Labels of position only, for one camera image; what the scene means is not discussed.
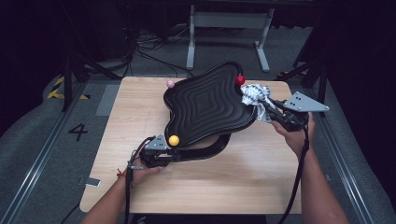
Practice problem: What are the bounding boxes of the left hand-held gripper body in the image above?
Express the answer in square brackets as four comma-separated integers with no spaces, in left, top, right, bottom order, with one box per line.
[138,133,176,169]

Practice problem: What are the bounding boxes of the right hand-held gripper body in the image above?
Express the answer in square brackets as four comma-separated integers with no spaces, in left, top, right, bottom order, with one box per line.
[269,91,331,133]

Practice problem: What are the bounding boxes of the white grey patterned cloth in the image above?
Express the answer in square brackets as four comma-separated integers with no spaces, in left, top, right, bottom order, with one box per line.
[240,83,273,123]

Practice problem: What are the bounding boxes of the black wavy tray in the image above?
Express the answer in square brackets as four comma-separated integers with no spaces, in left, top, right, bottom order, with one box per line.
[163,61,260,162]

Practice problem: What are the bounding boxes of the person's left hand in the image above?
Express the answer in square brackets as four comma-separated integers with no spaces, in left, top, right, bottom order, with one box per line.
[122,157,164,188]

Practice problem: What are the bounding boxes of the person's right hand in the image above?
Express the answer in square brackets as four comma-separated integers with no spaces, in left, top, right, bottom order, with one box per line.
[270,111,316,160]

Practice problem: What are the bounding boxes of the yellow black hazard tape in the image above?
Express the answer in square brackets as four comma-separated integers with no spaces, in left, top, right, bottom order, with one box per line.
[276,69,309,78]

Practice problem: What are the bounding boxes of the black tripod stand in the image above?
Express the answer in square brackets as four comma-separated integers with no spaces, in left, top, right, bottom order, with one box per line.
[60,52,120,113]
[276,59,331,118]

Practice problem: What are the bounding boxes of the grey metal stand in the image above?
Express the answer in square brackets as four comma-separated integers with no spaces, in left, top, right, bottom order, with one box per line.
[185,4,276,73]

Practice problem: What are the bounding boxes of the left hand-held gripper cable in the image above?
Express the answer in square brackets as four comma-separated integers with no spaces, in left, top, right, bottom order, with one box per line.
[123,136,157,224]

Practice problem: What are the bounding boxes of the hand-held gripper cable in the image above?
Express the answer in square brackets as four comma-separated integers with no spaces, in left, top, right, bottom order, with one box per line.
[276,120,311,224]
[123,136,157,224]

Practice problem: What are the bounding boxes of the right hand-held gripper cable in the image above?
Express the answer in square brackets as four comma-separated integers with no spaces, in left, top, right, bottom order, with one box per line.
[276,120,311,224]

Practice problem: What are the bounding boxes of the metal floor rail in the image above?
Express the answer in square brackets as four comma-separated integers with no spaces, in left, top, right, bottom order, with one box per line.
[0,80,90,224]
[303,87,375,224]

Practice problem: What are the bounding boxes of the thin black floor cable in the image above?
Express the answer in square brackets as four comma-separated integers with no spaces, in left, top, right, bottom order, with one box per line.
[60,202,82,224]

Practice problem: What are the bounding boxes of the bundle of black floor cables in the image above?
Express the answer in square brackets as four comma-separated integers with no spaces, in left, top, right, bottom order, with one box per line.
[120,6,195,78]

